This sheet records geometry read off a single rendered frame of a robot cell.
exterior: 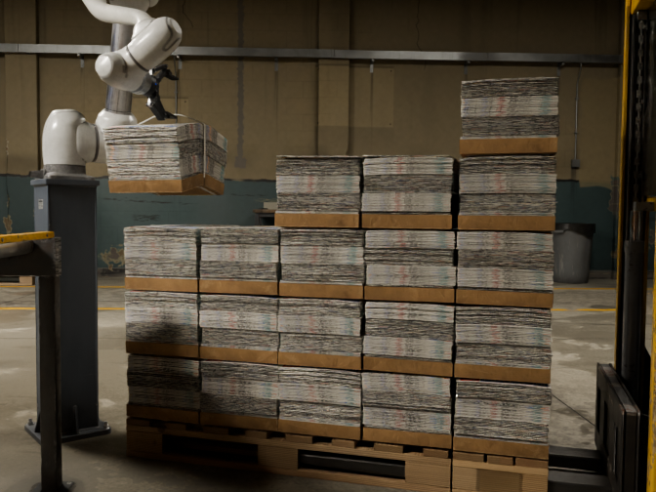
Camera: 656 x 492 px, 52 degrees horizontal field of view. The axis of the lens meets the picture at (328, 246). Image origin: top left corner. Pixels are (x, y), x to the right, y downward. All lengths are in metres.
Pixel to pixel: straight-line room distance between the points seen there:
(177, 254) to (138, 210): 6.81
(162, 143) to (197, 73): 6.87
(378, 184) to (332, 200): 0.16
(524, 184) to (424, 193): 0.30
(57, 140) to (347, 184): 1.17
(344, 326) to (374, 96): 7.10
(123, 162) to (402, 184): 0.97
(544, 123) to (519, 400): 0.84
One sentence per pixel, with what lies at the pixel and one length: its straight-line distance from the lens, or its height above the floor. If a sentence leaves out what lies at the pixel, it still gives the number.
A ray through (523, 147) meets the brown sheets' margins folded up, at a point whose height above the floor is 1.08.
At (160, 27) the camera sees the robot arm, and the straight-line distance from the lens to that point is 2.25.
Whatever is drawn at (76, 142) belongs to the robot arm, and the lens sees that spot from 2.79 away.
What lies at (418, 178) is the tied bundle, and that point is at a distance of 2.13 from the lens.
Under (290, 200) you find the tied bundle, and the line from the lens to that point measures 2.23.
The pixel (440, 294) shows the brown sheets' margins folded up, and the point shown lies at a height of 0.63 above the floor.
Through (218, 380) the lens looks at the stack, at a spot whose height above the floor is 0.30.
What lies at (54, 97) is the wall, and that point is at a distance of 9.61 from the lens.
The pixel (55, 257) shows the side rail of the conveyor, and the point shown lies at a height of 0.74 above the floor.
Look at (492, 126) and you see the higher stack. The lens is 2.12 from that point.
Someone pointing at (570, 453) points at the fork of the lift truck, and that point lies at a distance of 2.53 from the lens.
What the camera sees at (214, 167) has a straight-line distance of 2.59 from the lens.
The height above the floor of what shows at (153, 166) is 1.04.
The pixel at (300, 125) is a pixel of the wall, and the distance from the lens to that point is 9.02.
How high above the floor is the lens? 0.89
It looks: 3 degrees down
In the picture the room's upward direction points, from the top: 1 degrees clockwise
